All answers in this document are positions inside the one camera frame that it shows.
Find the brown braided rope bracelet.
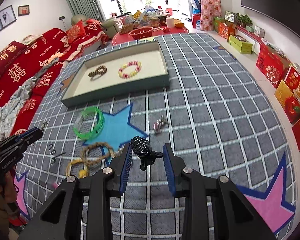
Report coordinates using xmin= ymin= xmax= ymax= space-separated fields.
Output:
xmin=79 ymin=141 xmax=116 ymax=167

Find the black hair claw clip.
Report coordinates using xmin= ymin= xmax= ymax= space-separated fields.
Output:
xmin=130 ymin=136 xmax=164 ymax=171

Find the yellow cord bead bracelet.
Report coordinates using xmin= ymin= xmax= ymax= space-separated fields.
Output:
xmin=65 ymin=157 xmax=88 ymax=179

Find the pink crystal keychain charm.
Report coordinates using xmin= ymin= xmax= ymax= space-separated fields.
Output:
xmin=153 ymin=115 xmax=168 ymax=134

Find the green translucent bangle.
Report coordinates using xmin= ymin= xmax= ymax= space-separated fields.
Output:
xmin=73 ymin=107 xmax=105 ymax=140

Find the teal jewelry tray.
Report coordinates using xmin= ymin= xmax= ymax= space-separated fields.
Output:
xmin=61 ymin=41 xmax=170 ymax=108

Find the operator left hand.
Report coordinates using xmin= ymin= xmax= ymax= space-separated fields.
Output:
xmin=0 ymin=172 xmax=17 ymax=235

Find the light blue floral cloth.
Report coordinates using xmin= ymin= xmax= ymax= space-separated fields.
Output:
xmin=0 ymin=57 xmax=59 ymax=141

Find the grey grid star rug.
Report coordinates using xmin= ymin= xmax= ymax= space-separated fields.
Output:
xmin=17 ymin=34 xmax=296 ymax=239

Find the red wedding sofa cover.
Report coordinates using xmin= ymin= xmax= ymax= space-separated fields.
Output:
xmin=0 ymin=19 xmax=109 ymax=135

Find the red embroidered cushion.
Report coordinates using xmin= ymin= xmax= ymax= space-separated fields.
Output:
xmin=66 ymin=21 xmax=86 ymax=44

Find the framed wedding photo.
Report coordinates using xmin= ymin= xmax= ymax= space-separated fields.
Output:
xmin=0 ymin=5 xmax=16 ymax=28

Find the small red framed picture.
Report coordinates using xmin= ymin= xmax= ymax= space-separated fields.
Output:
xmin=18 ymin=5 xmax=30 ymax=16

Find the yellow red gift box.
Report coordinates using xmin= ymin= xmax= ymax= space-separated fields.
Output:
xmin=274 ymin=80 xmax=300 ymax=124

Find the red colander basket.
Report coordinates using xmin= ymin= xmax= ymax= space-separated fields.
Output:
xmin=129 ymin=26 xmax=154 ymax=40

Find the green cardboard box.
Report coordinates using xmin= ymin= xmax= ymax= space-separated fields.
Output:
xmin=229 ymin=35 xmax=253 ymax=54

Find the orange red gift bag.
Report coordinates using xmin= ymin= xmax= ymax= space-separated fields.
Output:
xmin=218 ymin=23 xmax=236 ymax=41

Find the potted green plant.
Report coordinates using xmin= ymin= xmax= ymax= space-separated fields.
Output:
xmin=235 ymin=12 xmax=253 ymax=28

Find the red floral wrapped box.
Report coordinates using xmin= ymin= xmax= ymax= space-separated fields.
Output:
xmin=200 ymin=0 xmax=221 ymax=31

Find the brown wooden bead bracelet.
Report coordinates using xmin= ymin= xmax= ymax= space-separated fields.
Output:
xmin=88 ymin=64 xmax=108 ymax=80

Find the pink yellow bead bracelet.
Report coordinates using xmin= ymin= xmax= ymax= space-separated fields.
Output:
xmin=118 ymin=60 xmax=143 ymax=79

